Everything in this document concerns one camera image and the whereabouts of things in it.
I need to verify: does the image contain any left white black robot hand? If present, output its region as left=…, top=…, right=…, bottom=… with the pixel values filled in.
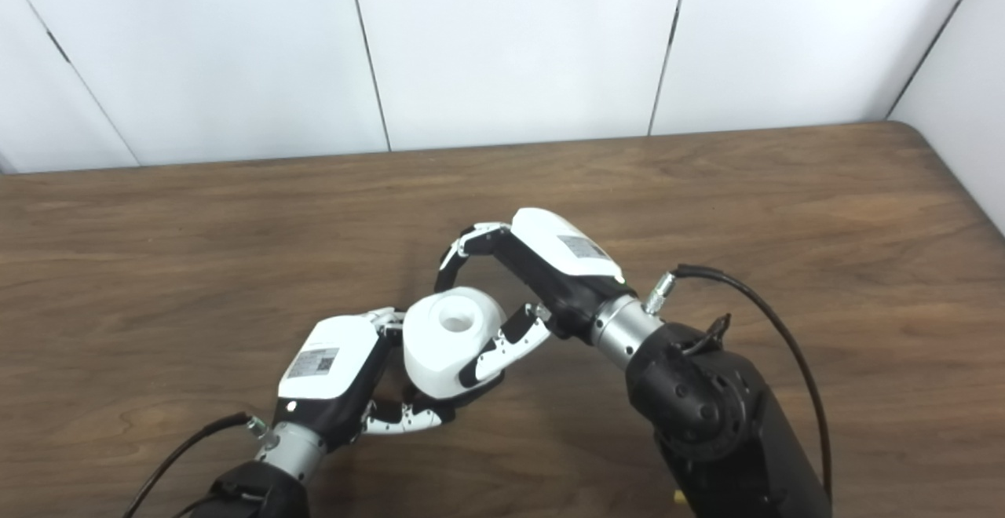
left=271, top=308, right=456, bottom=452

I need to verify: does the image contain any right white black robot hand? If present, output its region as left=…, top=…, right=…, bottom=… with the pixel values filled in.
left=434, top=207, right=638, bottom=389

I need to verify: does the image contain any round white plastic piece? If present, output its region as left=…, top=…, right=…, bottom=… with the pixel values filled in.
left=403, top=287, right=509, bottom=400

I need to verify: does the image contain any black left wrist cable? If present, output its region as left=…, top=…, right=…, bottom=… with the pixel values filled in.
left=122, top=413, right=268, bottom=518

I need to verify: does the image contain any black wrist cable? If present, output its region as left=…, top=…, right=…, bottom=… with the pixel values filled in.
left=122, top=413, right=268, bottom=518
left=644, top=264, right=833, bottom=503

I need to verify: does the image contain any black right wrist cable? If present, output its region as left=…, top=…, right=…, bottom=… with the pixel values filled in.
left=644, top=264, right=833, bottom=503

